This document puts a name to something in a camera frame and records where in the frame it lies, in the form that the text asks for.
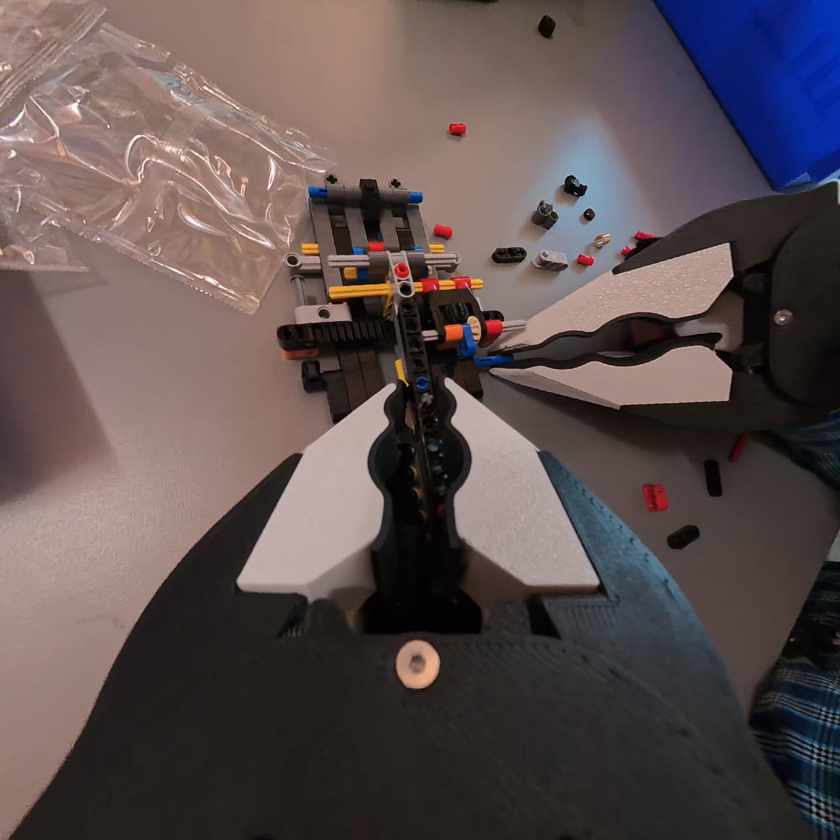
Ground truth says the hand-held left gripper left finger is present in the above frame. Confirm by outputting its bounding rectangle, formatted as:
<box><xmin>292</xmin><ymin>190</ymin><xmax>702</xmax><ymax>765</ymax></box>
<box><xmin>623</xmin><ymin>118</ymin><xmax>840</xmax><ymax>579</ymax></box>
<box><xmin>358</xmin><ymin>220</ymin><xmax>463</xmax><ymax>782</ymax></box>
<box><xmin>235</xmin><ymin>379</ymin><xmax>406</xmax><ymax>632</ymax></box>

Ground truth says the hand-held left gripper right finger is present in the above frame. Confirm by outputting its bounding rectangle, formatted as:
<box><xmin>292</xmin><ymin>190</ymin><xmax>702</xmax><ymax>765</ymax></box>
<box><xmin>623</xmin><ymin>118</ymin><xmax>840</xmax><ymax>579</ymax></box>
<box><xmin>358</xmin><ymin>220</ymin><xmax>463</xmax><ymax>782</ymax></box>
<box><xmin>445</xmin><ymin>376</ymin><xmax>601</xmax><ymax>622</ymax></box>

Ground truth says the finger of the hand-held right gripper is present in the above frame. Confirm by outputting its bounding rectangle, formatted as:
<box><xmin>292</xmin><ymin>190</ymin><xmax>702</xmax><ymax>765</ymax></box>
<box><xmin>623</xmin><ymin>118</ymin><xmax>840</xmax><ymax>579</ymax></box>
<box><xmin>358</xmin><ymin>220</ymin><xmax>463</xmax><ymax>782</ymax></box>
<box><xmin>494</xmin><ymin>243</ymin><xmax>736</xmax><ymax>350</ymax></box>
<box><xmin>487</xmin><ymin>333</ymin><xmax>734</xmax><ymax>410</ymax></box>

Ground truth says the multicoloured lego assembly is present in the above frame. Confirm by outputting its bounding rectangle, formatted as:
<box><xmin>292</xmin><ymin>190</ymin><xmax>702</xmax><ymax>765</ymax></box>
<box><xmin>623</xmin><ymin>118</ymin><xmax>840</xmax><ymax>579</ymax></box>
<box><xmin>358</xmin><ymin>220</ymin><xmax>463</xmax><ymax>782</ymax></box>
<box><xmin>276</xmin><ymin>174</ymin><xmax>526</xmax><ymax>592</ymax></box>

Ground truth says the person's right forearm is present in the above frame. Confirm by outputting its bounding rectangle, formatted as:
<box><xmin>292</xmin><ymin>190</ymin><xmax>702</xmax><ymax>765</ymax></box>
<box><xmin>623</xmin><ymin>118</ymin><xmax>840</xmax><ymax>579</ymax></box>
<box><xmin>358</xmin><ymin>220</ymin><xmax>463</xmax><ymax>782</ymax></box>
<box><xmin>784</xmin><ymin>410</ymin><xmax>840</xmax><ymax>473</ymax></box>

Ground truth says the blue plastic bin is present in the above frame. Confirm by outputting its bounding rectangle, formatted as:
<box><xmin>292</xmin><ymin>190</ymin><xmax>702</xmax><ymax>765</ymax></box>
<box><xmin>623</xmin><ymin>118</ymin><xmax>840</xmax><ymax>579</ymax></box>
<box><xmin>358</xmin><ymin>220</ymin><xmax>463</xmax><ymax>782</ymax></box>
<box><xmin>653</xmin><ymin>0</ymin><xmax>840</xmax><ymax>193</ymax></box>

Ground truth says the blue plaid shirt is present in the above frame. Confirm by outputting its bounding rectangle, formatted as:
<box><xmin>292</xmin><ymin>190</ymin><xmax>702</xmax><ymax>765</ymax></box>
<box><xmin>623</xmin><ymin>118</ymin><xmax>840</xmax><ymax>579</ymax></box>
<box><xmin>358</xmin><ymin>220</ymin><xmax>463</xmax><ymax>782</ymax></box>
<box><xmin>748</xmin><ymin>564</ymin><xmax>840</xmax><ymax>840</ymax></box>

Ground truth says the clear plastic bag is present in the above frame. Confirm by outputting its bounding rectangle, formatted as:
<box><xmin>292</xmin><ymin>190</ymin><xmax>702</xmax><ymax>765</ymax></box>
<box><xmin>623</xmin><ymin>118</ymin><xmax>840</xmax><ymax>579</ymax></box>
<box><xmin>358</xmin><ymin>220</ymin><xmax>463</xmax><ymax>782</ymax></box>
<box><xmin>0</xmin><ymin>20</ymin><xmax>337</xmax><ymax>316</ymax></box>

